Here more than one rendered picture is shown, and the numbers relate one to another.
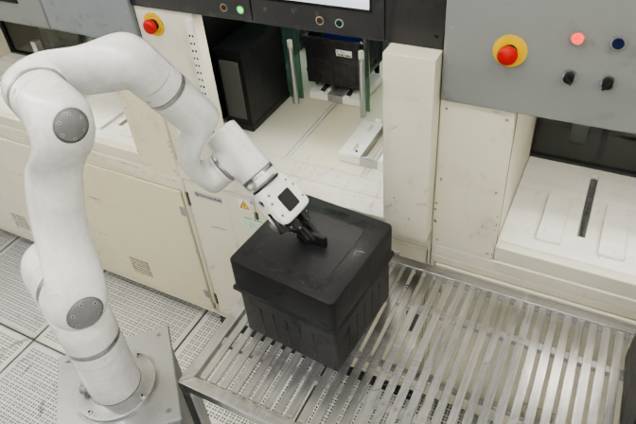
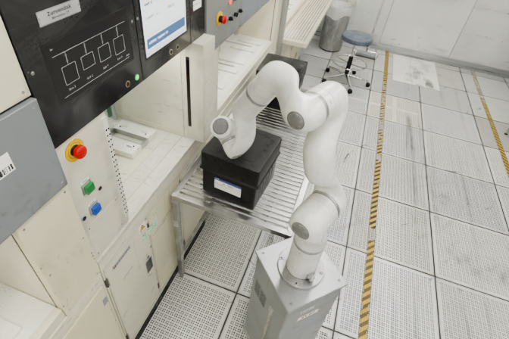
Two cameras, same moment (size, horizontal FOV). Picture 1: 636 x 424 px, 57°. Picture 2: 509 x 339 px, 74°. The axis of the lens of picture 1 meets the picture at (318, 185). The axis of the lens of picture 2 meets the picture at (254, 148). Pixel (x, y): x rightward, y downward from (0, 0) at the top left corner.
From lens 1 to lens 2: 1.74 m
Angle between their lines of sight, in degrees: 76
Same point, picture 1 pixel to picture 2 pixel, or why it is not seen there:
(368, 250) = not seen: hidden behind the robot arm
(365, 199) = (176, 148)
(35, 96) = (338, 88)
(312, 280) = (269, 143)
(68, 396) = (313, 292)
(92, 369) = not seen: hidden behind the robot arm
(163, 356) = (277, 247)
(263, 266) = (262, 159)
